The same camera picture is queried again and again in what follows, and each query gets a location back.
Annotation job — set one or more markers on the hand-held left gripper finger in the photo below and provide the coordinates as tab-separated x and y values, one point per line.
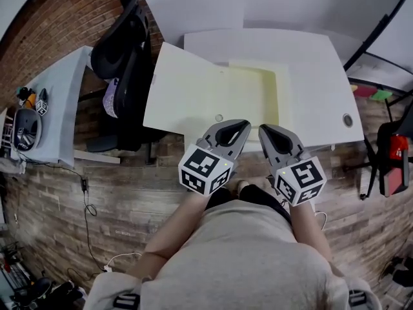
243	142
211	131

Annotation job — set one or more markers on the black power adapter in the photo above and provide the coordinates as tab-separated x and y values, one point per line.
84	184

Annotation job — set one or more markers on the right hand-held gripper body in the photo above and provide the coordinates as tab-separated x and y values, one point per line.
303	176

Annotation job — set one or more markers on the whiteboard on black stand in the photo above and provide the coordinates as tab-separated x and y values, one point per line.
397	27

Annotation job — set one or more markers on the pale yellow cardboard sheet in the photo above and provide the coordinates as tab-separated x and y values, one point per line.
187	92

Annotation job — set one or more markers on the white power strip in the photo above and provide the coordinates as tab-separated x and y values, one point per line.
108	268

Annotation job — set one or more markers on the white shelf rack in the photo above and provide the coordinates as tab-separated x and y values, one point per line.
6	128

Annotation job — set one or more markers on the grey bowl-shaped holder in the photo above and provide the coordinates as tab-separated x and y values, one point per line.
27	129

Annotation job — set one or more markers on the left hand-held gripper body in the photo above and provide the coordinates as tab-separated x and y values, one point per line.
201	166

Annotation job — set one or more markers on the person's black trousers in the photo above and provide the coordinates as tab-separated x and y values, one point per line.
258	195

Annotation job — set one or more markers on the red bag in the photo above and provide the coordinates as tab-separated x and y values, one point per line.
395	160

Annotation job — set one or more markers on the spare hand-held gripper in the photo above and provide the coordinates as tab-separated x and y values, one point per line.
42	107

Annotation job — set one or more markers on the person's left forearm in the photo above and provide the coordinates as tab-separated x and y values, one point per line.
171	231

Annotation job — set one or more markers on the light blue table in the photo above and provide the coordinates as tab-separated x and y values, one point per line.
61	108

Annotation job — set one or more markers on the green felt piece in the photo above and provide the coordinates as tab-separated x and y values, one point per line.
383	95

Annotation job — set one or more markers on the black mesh office chair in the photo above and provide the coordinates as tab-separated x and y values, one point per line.
384	140

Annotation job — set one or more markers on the person's right forearm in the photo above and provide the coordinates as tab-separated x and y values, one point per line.
309	231

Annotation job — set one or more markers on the white table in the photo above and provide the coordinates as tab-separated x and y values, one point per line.
316	76

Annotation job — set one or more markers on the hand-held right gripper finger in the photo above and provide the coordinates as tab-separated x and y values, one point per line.
290	140
264	147

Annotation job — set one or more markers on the person's grey shirt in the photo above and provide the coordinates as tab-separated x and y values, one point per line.
235	263

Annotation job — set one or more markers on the orange and black tool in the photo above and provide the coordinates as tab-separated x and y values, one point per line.
26	96

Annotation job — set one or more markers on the purple cloth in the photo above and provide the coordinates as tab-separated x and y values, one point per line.
109	99

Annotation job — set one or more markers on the person's right shoe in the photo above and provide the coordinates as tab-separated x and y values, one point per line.
242	187

